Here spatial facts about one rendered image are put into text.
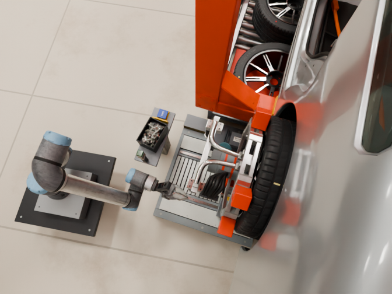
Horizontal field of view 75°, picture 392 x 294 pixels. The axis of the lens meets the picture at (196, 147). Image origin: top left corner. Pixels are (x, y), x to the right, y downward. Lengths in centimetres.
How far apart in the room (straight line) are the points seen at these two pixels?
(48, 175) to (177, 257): 134
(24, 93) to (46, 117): 36
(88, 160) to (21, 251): 96
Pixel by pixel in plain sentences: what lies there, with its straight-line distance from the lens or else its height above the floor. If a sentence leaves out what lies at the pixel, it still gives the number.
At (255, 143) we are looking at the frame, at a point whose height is 111.
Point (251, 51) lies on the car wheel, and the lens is 222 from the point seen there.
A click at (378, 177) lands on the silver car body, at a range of 64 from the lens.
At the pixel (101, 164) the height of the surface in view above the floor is 30.
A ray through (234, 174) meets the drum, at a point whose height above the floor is 90.
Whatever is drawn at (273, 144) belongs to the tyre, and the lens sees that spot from 118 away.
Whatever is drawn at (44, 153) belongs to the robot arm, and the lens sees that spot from 129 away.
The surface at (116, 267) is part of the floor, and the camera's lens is 237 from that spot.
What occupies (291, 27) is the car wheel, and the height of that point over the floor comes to 51.
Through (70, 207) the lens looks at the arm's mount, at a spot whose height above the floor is 40.
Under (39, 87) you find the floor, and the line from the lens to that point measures 300.
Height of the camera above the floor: 225
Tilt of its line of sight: 74 degrees down
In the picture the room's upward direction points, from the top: straight up
